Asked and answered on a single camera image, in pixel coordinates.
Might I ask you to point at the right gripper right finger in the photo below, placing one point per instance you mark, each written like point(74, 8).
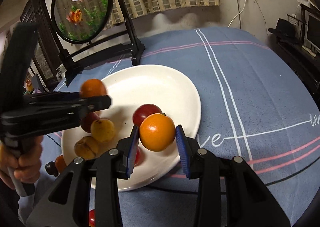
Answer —
point(199, 163)

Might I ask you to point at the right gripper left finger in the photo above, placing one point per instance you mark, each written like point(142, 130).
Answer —
point(117, 163)

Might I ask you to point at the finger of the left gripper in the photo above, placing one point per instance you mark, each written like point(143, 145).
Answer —
point(96, 103)
point(51, 97)

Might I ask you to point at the orange mandarin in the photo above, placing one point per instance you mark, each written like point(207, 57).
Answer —
point(157, 132)
point(93, 88)
point(60, 164)

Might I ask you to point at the red plum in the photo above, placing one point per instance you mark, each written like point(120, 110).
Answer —
point(142, 112)
point(138, 155)
point(86, 122)

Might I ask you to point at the large yellow pear fruit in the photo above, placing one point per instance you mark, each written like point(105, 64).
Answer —
point(103, 130)

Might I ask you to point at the striped yellow pepino melon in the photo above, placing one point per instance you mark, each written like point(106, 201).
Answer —
point(87, 148)

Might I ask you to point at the left hand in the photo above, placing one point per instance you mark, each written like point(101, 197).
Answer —
point(26, 167)

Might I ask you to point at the dark framed painting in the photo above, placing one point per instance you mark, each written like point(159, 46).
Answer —
point(46, 58)

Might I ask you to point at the red cherry tomato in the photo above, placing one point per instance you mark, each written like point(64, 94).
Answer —
point(92, 218)

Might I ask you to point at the dark purple plum left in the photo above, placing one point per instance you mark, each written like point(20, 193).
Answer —
point(51, 169)

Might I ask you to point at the round embroidery screen stand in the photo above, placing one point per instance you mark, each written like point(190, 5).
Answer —
point(76, 25)

